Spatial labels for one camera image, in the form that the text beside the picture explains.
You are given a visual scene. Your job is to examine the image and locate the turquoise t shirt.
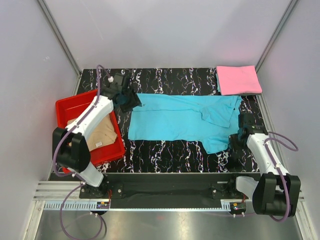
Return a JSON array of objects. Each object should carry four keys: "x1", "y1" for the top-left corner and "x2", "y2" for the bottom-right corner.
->
[{"x1": 128, "y1": 93, "x2": 242, "y2": 154}]

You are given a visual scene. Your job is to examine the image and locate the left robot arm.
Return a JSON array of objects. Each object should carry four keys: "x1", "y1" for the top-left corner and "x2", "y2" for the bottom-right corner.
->
[{"x1": 52, "y1": 73, "x2": 142, "y2": 198}]

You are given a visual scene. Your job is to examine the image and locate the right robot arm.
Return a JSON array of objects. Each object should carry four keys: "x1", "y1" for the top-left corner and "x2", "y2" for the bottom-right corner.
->
[{"x1": 227, "y1": 112, "x2": 301, "y2": 222}]

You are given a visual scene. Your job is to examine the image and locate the beige folded t shirt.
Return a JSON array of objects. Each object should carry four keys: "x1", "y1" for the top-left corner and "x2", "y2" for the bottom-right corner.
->
[{"x1": 66, "y1": 114, "x2": 118, "y2": 152}]

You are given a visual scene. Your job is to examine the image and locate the teal folded t shirt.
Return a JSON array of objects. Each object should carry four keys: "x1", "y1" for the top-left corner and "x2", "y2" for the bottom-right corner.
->
[{"x1": 216, "y1": 74, "x2": 221, "y2": 93}]

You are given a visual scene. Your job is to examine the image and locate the pink folded t shirt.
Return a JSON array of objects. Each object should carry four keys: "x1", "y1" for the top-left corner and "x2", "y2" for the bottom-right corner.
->
[{"x1": 216, "y1": 65, "x2": 263, "y2": 95}]

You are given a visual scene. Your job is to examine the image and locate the red plastic bin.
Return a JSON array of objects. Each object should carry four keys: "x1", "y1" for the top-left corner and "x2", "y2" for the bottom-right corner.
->
[{"x1": 55, "y1": 90, "x2": 125, "y2": 167}]

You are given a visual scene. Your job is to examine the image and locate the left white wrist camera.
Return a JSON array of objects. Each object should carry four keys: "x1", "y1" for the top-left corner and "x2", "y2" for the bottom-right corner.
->
[{"x1": 107, "y1": 76, "x2": 115, "y2": 83}]

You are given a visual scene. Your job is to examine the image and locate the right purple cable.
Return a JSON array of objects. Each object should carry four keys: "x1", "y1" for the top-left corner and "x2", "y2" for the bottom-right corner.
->
[{"x1": 207, "y1": 131, "x2": 300, "y2": 222}]

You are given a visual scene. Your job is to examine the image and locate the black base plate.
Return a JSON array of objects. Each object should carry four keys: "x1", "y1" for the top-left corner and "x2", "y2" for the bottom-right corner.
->
[{"x1": 70, "y1": 173, "x2": 248, "y2": 211}]

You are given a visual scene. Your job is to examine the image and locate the aluminium rail frame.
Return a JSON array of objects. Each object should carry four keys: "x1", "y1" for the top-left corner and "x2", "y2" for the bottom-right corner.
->
[{"x1": 32, "y1": 94, "x2": 306, "y2": 213}]

